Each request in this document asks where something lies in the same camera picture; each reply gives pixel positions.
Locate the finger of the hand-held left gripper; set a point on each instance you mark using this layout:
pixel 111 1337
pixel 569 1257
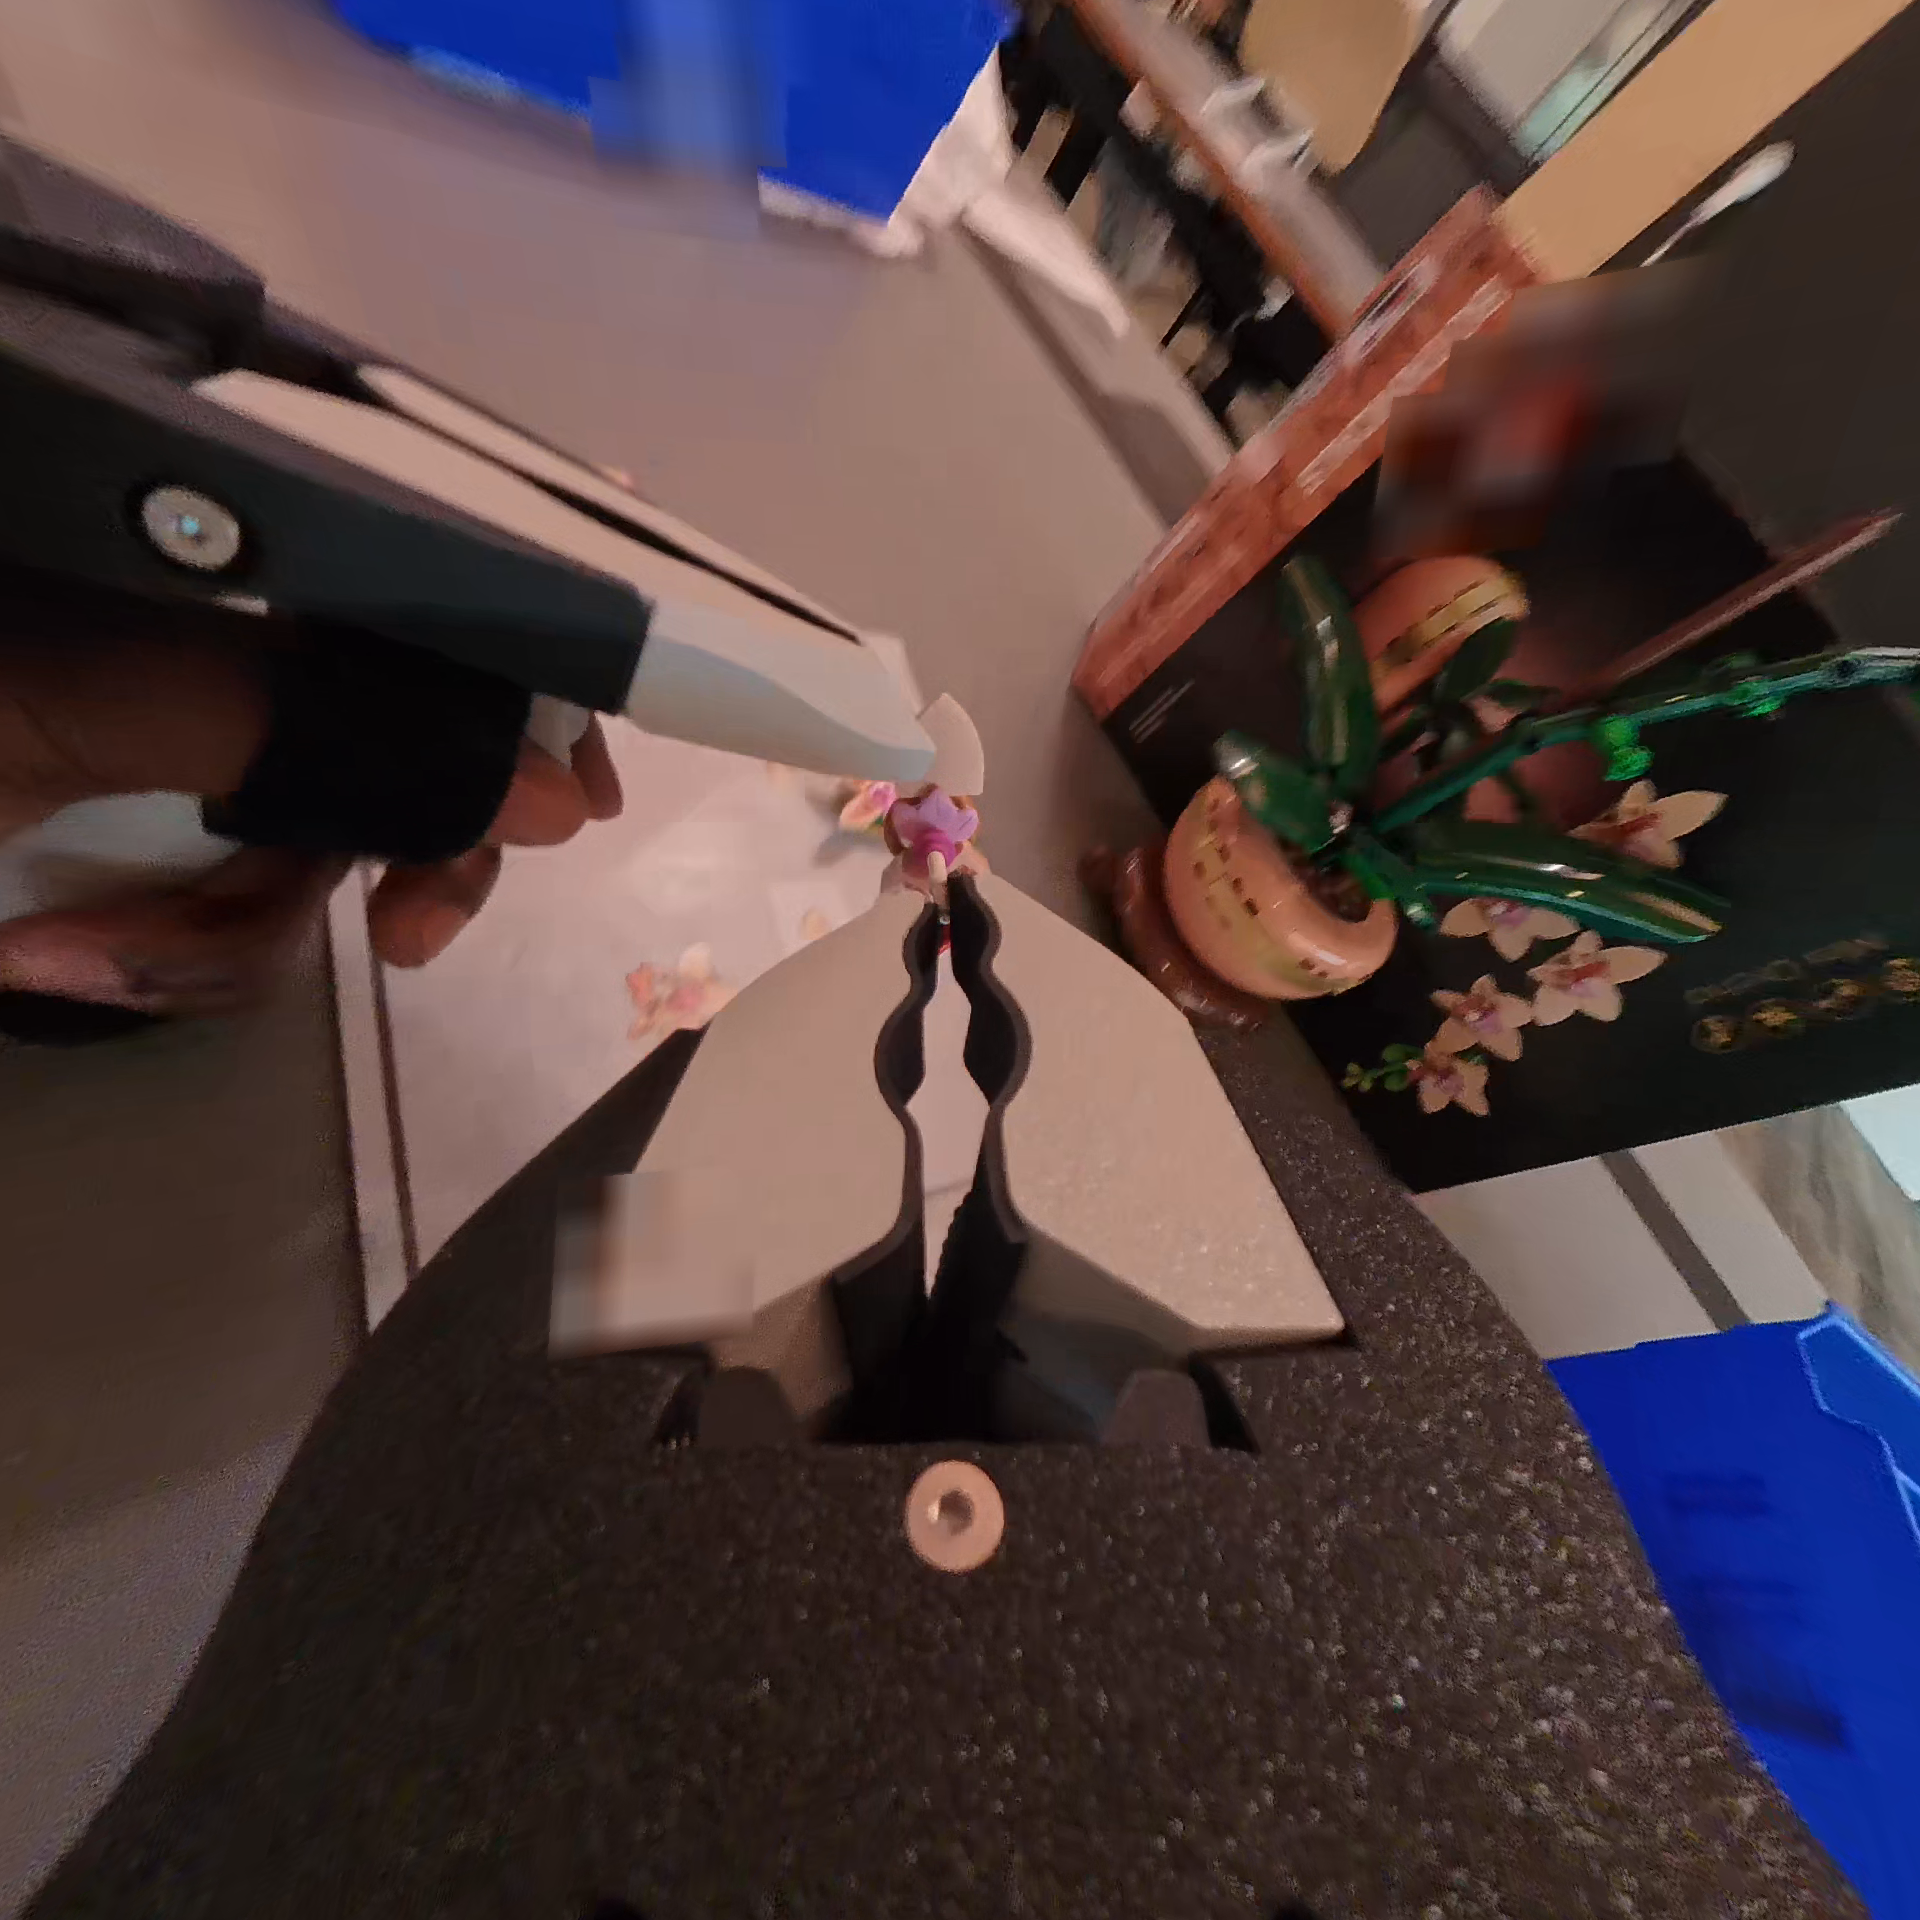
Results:
pixel 780 705
pixel 569 451

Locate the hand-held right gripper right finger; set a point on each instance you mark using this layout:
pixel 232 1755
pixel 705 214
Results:
pixel 1126 1185

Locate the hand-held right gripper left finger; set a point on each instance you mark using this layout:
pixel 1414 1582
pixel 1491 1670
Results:
pixel 780 1081

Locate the cream toy petal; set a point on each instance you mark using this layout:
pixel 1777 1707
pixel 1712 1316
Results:
pixel 953 743

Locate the pink toy flower piece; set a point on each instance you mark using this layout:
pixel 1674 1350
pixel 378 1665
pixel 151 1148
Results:
pixel 930 821

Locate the grey desk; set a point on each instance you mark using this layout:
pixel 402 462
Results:
pixel 751 377

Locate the person's left hand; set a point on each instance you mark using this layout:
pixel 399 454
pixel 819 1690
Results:
pixel 90 705

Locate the pink flower on sheet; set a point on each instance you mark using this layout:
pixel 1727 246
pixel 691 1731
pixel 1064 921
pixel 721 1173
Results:
pixel 674 991

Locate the white instruction booklet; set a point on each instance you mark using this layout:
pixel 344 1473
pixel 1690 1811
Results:
pixel 495 1021

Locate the toy orchid plant in pot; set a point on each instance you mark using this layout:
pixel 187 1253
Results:
pixel 1259 901

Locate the white paper towels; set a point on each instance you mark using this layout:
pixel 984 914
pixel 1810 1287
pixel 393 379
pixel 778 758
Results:
pixel 930 211

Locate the blue plastic bin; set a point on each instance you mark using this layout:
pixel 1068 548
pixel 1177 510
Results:
pixel 1770 1575
pixel 868 107

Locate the black office chair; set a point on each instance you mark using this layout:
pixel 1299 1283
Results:
pixel 1140 254

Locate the brown black toy set box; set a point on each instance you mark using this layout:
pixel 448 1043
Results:
pixel 1770 1051

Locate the wooden table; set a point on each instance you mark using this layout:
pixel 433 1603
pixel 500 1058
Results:
pixel 1201 135

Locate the white tipped thin rod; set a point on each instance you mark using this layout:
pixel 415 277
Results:
pixel 1746 188

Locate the dark divider panel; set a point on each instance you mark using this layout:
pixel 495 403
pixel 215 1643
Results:
pixel 1844 330

